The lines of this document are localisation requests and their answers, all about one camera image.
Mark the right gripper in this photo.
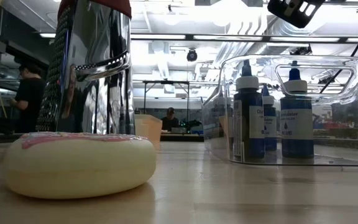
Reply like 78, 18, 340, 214
267, 0, 326, 29

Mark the blue food colouring bottle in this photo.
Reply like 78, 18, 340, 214
280, 60, 315, 159
261, 83, 277, 152
232, 58, 266, 159

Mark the black boxy device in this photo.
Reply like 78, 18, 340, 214
290, 45, 312, 57

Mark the grey track fixture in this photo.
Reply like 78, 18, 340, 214
321, 0, 358, 14

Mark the black horizontal crossbar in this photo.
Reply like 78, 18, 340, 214
131, 33, 358, 44

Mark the person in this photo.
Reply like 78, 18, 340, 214
9, 62, 47, 134
161, 107, 180, 132

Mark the clear plastic bin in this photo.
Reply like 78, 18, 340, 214
202, 55, 358, 167

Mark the shiny metal box grater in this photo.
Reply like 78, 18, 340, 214
35, 0, 135, 135

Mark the pink frosted toy donut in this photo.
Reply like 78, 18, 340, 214
4, 131, 157, 200

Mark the black metal rig frame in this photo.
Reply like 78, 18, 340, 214
142, 80, 191, 119

